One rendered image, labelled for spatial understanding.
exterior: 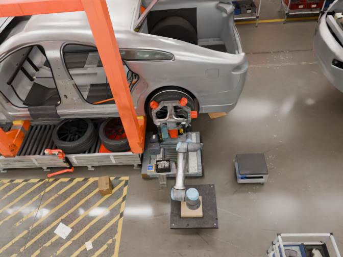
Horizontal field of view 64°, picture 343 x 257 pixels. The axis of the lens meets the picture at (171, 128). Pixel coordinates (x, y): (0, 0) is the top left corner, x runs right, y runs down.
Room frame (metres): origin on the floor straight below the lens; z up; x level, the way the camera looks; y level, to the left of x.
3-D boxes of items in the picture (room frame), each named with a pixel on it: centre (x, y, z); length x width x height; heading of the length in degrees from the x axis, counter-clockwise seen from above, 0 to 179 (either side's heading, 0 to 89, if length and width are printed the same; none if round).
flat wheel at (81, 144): (3.00, 1.57, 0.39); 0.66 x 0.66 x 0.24
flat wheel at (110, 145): (2.91, 0.81, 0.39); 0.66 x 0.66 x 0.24
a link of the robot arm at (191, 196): (1.57, -0.14, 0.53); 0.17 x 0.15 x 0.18; 73
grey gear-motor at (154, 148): (2.68, 0.29, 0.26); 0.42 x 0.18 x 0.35; 173
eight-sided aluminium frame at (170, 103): (2.69, -0.03, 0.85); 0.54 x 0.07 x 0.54; 83
